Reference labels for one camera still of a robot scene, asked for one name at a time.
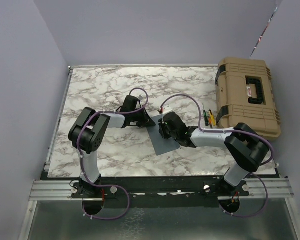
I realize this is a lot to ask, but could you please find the green handled screwdriver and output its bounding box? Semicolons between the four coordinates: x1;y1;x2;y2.
202;104;210;127

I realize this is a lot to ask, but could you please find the tan plastic tool case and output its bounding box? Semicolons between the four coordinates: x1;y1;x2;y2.
215;57;281;141

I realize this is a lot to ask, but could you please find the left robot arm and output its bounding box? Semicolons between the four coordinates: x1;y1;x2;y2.
68;95;156;198

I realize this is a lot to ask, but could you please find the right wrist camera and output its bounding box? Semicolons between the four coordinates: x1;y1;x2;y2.
158;105;173;116

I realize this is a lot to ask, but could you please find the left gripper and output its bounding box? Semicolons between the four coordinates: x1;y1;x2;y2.
130;105;156;129

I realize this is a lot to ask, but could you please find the grey-blue envelope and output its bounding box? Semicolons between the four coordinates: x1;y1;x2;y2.
146;114;180;156

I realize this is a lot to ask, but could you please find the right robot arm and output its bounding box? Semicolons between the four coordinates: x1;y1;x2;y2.
158;111;272;196

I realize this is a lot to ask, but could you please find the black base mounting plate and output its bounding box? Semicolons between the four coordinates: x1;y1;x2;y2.
41;174;288;210

